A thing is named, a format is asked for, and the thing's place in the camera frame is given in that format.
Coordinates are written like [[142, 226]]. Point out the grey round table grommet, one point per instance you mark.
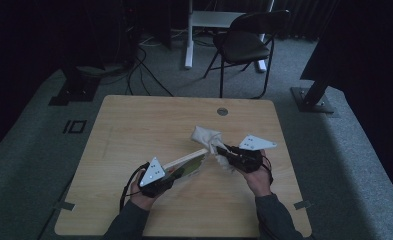
[[222, 111]]

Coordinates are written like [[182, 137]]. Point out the white desk frame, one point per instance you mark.
[[214, 18]]

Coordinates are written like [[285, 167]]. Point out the white book with green leaf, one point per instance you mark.
[[192, 166]]

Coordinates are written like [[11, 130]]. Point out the person's right hand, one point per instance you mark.
[[259, 181]]

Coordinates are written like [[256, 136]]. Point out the black folding chair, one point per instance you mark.
[[247, 46]]

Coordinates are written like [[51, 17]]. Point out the person's left hand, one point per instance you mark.
[[140, 200]]

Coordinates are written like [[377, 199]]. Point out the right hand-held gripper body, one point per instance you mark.
[[247, 160]]

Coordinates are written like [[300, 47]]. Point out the grey tape piece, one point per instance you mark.
[[302, 204], [64, 206]]

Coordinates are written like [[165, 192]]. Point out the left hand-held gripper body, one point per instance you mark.
[[152, 175]]

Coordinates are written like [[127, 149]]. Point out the black stand base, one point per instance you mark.
[[77, 90], [312, 100]]

